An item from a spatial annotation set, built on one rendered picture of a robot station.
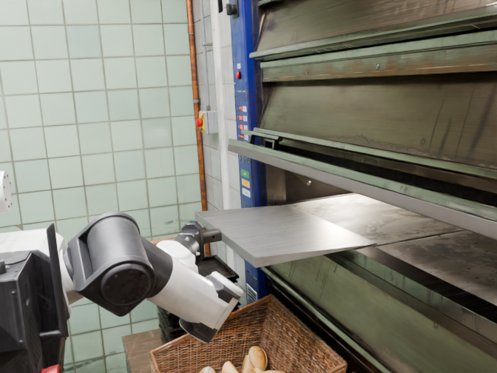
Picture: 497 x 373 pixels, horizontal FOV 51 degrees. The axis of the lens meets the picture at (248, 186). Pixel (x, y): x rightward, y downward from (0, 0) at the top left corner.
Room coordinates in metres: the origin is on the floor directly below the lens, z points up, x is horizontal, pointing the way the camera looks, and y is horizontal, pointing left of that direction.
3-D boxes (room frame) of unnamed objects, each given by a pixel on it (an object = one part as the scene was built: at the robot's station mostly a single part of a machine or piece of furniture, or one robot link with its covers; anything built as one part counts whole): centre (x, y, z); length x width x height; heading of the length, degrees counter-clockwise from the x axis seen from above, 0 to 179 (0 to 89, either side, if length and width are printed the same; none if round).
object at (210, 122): (2.47, 0.17, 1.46); 0.10 x 0.07 x 0.10; 20
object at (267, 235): (1.57, -0.08, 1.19); 0.55 x 0.36 x 0.03; 21
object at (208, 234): (1.49, 0.13, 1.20); 0.09 x 0.04 x 0.03; 111
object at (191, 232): (1.39, 0.18, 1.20); 0.12 x 0.10 x 0.13; 166
